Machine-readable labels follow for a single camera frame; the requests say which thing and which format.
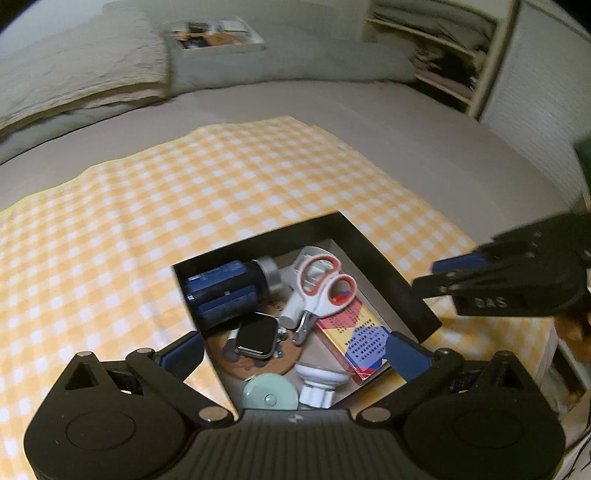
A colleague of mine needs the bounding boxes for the blue pill bottle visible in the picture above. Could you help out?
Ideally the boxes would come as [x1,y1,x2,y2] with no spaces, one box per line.
[184,257,282,329]

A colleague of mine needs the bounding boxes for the round cork panda coaster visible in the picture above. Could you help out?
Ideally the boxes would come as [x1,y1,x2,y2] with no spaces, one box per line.
[205,300,305,380]

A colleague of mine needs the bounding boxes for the beige folded blanket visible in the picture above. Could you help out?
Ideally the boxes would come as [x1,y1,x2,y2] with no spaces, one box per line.
[0,9,170,137]

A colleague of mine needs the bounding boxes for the clear plastic suction cup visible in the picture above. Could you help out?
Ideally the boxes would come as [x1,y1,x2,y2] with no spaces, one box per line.
[295,362,352,409]

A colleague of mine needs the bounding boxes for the orange and white scissors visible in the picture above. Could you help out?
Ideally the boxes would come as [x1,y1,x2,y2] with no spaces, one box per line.
[291,255,359,346]

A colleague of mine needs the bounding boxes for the grey folded duvet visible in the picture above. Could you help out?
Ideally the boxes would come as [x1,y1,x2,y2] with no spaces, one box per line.
[0,23,419,163]

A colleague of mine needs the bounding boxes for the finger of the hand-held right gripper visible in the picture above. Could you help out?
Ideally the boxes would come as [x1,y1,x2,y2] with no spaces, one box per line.
[431,226,541,275]
[411,270,499,300]

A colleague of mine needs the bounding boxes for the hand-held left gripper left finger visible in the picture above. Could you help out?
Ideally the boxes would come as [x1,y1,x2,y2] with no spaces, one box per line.
[58,331,234,423]

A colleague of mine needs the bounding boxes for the wooden wardrobe shelf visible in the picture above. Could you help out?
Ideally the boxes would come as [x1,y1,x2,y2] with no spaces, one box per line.
[365,0,521,117]

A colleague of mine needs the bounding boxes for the black cardboard box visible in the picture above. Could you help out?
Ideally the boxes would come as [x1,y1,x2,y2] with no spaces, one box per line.
[172,211,443,412]

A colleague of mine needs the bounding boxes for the mint green tape measure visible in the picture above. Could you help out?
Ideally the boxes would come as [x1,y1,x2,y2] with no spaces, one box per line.
[242,374,300,411]

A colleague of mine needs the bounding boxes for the colourful patterned card box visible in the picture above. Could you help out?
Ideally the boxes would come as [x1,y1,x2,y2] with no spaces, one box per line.
[314,295,407,387]

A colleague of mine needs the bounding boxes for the white cabinet door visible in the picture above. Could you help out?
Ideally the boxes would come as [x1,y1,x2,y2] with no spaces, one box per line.
[480,0,591,197]

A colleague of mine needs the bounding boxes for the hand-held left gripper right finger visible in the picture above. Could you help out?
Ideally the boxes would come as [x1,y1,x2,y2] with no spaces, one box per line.
[355,331,527,423]

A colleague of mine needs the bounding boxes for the yellow checked cloth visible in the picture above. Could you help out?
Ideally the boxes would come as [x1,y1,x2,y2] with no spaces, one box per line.
[0,115,555,480]

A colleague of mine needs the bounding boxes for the smart watch without strap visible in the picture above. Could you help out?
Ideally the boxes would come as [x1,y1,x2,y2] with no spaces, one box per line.
[235,312,280,361]

